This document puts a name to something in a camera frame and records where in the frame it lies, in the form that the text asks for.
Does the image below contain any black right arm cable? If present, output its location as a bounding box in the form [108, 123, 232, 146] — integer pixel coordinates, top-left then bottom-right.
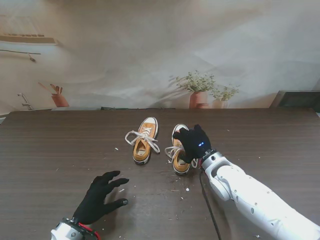
[199, 169, 222, 240]

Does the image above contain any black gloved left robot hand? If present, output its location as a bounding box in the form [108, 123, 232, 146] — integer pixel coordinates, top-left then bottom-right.
[72, 170, 130, 225]

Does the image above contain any yellow canvas sneaker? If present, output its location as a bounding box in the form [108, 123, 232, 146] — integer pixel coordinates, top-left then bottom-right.
[171, 123, 191, 176]
[132, 116, 159, 166]

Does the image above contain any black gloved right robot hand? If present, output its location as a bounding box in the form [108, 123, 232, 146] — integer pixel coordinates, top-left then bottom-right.
[172, 124, 213, 165]

